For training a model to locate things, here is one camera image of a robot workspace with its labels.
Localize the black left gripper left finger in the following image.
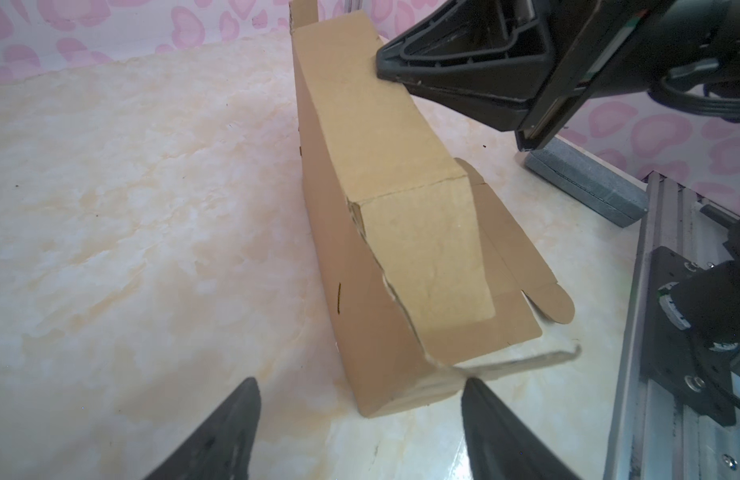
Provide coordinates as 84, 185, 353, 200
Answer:
147, 377, 261, 480

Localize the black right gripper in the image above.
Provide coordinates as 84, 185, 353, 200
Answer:
376, 0, 740, 151

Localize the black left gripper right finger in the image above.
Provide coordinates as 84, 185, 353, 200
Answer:
461, 377, 577, 480

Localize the brown cardboard box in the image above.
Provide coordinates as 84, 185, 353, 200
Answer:
290, 1, 576, 418

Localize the grey foam pad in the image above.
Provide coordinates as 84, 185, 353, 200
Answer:
524, 138, 648, 227

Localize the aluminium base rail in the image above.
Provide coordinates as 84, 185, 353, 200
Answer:
605, 172, 740, 479

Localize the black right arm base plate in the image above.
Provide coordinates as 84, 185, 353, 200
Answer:
641, 246, 740, 427

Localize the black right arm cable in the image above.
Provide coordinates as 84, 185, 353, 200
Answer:
645, 56, 740, 124

